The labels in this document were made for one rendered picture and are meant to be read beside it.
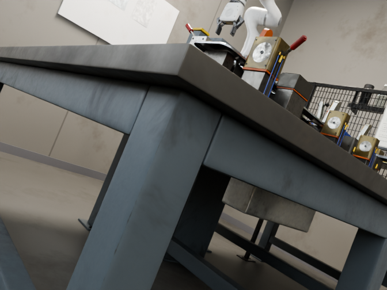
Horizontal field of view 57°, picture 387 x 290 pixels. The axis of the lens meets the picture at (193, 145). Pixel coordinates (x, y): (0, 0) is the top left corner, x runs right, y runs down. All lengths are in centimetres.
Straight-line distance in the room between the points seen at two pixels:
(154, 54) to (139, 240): 23
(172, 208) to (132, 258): 8
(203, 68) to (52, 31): 331
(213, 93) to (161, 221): 18
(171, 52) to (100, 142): 353
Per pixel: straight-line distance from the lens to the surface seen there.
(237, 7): 186
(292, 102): 141
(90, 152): 392
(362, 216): 92
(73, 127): 380
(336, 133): 176
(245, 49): 228
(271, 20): 230
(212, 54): 136
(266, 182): 60
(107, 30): 384
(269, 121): 51
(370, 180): 80
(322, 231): 408
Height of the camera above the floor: 58
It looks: 2 degrees up
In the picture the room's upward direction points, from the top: 22 degrees clockwise
